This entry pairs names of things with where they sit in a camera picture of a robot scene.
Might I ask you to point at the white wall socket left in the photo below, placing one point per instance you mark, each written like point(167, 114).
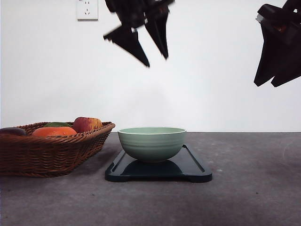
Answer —
point(87, 11)

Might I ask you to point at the brown wicker basket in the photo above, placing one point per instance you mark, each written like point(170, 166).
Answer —
point(31, 156)

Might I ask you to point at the red yellow apple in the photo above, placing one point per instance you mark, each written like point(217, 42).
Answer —
point(83, 124)

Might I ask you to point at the light green bowl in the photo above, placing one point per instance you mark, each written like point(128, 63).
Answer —
point(152, 143)

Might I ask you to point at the dark purple plum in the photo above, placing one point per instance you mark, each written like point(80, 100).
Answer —
point(13, 130)

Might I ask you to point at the green avocado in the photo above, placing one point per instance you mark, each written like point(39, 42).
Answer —
point(57, 124)

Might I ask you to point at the orange fruit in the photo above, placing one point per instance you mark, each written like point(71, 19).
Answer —
point(54, 131)

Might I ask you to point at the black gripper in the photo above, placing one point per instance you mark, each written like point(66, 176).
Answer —
point(279, 59)
point(135, 13)

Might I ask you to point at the dark rectangular tray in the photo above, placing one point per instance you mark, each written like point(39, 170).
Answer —
point(188, 166)

